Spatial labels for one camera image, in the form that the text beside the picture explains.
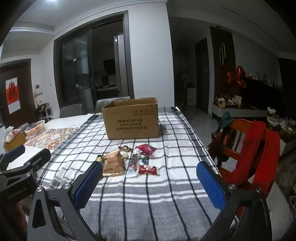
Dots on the brown cardboard box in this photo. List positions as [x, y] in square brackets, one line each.
[131, 122]

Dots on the dark stick snack packet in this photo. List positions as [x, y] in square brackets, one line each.
[133, 161]

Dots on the cream bowl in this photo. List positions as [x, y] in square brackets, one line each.
[34, 129]

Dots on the red and white snack packet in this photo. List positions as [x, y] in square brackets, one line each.
[149, 170]

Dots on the brown twist-wrapped candy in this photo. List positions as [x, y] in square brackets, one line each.
[124, 147]

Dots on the round foil-backed snack packet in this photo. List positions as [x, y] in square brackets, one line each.
[125, 155]

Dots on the red wall hanging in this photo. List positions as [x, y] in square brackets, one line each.
[12, 95]

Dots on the dark-framed sliding glass door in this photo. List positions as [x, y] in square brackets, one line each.
[69, 69]

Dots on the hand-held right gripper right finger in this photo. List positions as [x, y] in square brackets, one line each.
[211, 187]

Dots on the wide grey chair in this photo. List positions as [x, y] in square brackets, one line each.
[104, 104]

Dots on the dark wooden door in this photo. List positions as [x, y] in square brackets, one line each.
[26, 76]

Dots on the side table with ornaments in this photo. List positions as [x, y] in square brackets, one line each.
[286, 129]

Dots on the small grey chair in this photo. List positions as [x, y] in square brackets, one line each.
[70, 110]

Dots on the red foil balloons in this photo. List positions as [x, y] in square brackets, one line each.
[237, 77]

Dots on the white lotus ornament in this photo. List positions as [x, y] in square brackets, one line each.
[272, 117]

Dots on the yellow tissue box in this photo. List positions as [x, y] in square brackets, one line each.
[16, 141]

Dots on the maroon snack packet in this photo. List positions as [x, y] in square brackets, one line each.
[146, 148]

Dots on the tan snack bag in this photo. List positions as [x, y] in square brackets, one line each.
[114, 164]

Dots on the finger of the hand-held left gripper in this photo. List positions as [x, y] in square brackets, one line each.
[15, 151]
[34, 160]

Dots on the dark hallway door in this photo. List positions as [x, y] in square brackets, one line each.
[202, 76]

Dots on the dark brown cloth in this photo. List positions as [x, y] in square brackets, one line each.
[223, 143]

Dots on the grey refrigerator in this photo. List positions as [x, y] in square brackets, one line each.
[121, 67]

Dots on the orange wooden chair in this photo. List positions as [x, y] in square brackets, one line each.
[242, 126]

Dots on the yellow basket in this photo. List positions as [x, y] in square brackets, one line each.
[221, 103]

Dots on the blue foil candy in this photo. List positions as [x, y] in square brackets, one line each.
[143, 159]

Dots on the white tile-print table cloth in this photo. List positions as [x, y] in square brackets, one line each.
[69, 121]

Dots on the white trolley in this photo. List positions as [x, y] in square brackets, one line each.
[45, 112]

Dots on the red cloth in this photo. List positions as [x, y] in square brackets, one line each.
[259, 150]

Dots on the grey plaid tablecloth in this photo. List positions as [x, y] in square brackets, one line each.
[161, 208]

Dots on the green cloth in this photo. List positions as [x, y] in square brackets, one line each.
[225, 119]

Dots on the white floor box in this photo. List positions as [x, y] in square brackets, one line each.
[191, 96]

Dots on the tall dark cabinet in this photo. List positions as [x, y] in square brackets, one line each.
[222, 69]

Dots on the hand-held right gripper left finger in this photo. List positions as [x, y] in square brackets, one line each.
[89, 184]

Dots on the dark sideboard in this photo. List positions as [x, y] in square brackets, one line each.
[261, 95]

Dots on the white low cabinet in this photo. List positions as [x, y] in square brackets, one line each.
[240, 113]

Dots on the white intercom panel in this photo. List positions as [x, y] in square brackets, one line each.
[38, 88]

